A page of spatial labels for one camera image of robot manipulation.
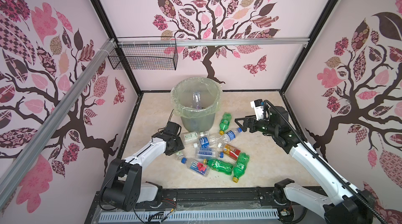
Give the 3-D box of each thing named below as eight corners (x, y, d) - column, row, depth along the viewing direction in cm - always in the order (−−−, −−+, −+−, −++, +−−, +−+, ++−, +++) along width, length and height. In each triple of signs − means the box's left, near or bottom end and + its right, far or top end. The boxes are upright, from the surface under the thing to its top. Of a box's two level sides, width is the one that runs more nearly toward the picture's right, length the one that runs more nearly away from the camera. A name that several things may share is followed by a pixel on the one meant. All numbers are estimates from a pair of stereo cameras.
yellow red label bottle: (221, 153, 88) (221, 151, 85) (225, 144, 91) (225, 142, 89) (236, 161, 85) (237, 159, 82) (240, 151, 88) (241, 149, 86)
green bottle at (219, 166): (202, 168, 84) (202, 165, 80) (204, 160, 87) (204, 156, 83) (231, 175, 82) (232, 172, 78) (232, 167, 84) (233, 163, 80)
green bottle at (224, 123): (215, 133, 97) (216, 130, 94) (224, 114, 107) (224, 110, 104) (224, 136, 95) (225, 133, 92) (232, 117, 105) (233, 113, 102)
